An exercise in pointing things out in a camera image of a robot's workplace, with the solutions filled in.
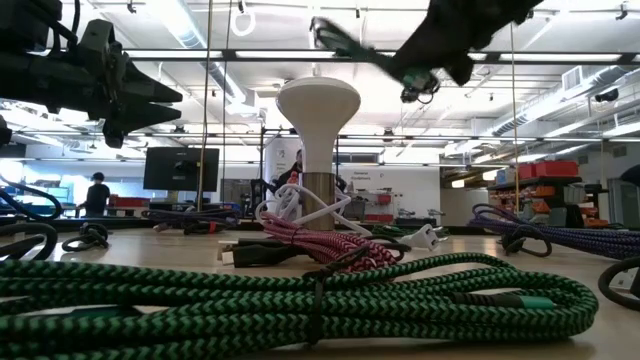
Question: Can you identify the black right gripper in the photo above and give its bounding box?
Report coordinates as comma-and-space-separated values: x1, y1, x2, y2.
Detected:
389, 0, 544, 87

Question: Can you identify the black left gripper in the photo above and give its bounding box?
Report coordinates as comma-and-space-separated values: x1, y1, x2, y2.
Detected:
48, 51, 184, 150

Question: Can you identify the green braided cable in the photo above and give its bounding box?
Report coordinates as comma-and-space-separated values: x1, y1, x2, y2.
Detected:
0, 252, 600, 360
370, 224, 451, 239
308, 16, 442, 105

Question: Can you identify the small black cable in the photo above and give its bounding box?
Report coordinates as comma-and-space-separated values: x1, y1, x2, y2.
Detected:
61, 221, 110, 253

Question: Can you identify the blue braided cable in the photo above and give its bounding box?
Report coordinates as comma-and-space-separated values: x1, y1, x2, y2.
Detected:
468, 202, 640, 261

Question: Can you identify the black computer monitor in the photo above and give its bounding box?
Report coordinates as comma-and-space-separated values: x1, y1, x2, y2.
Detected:
143, 146, 221, 193

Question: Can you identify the person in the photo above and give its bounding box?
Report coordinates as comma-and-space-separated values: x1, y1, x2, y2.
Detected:
76, 171, 112, 219
272, 148, 304, 194

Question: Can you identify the shelf with red bins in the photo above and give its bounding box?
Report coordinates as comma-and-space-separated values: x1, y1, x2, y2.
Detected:
487, 159, 612, 230

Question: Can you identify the thin hanging cord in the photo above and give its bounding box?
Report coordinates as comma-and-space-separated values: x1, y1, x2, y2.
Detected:
197, 0, 215, 211
508, 22, 522, 216

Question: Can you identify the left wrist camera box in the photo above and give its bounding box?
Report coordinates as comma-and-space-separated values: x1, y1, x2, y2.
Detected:
77, 18, 129, 84

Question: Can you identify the black aluminium table frame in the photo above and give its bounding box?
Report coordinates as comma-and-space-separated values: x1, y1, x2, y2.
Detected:
0, 214, 501, 236

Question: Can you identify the dark braided cable red tie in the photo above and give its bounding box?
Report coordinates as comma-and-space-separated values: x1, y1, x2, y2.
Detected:
141, 206, 242, 236

